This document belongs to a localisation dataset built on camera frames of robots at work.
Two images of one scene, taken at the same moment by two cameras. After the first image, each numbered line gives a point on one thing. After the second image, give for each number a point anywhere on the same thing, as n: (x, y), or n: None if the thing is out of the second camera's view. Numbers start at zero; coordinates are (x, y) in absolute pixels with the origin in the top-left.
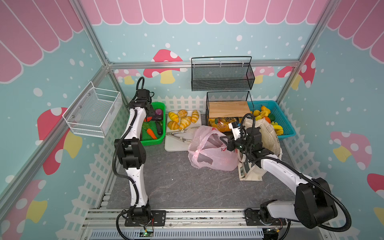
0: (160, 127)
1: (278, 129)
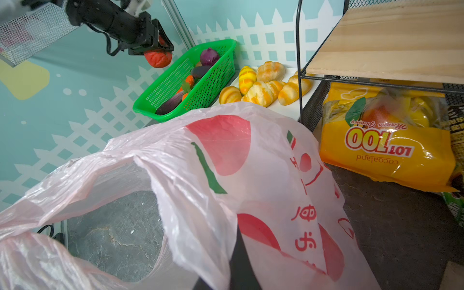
0: (170, 104)
1: None
